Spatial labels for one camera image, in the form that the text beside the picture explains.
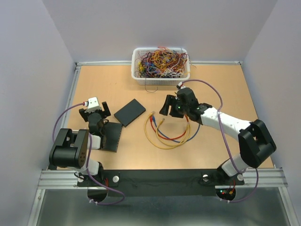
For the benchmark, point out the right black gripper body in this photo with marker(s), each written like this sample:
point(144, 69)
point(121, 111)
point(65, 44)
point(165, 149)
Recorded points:
point(185, 109)

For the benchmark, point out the black network switch lower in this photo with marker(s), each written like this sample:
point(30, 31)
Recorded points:
point(111, 139)

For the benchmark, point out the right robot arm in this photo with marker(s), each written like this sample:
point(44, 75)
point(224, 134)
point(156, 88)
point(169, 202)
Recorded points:
point(255, 141)

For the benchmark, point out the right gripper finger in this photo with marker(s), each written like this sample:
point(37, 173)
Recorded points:
point(168, 105)
point(176, 109)

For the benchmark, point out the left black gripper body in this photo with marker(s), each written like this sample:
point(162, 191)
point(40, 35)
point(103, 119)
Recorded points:
point(102, 113)

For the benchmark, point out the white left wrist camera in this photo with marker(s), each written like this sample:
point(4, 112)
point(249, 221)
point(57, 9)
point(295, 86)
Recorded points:
point(92, 105)

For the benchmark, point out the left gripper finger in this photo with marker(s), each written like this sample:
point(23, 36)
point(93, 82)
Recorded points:
point(105, 110)
point(83, 114)

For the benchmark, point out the white plastic basket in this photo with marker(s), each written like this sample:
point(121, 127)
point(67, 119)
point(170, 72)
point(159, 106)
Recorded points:
point(160, 65)

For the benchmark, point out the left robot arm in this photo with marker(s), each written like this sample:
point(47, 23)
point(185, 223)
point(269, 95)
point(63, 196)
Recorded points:
point(70, 149)

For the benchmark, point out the black network switch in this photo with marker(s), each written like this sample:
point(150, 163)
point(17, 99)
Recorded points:
point(111, 139)
point(129, 112)

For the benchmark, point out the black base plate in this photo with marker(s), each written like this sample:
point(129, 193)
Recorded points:
point(166, 182)

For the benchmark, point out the black network switch upper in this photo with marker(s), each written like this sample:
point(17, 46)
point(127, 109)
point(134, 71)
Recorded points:
point(129, 112)

